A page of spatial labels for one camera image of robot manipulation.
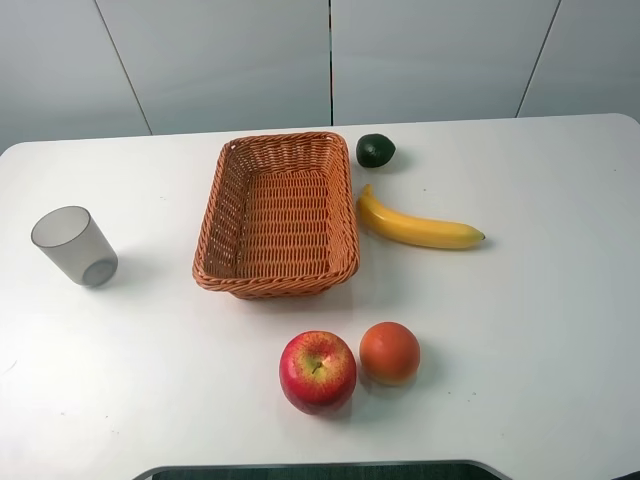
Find yellow banana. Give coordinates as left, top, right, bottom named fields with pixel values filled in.
left=356, top=184, right=486, bottom=250

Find orange wicker basket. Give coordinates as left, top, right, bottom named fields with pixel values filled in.
left=192, top=132, right=360, bottom=299

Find dark green avocado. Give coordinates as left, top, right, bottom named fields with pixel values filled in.
left=356, top=133, right=396, bottom=168

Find red apple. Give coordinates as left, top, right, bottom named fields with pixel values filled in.
left=279, top=330, right=357, bottom=415

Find orange fruit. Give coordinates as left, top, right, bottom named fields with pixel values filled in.
left=359, top=322, right=421, bottom=386

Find grey translucent plastic cup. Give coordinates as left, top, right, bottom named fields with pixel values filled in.
left=30, top=206, right=118, bottom=288

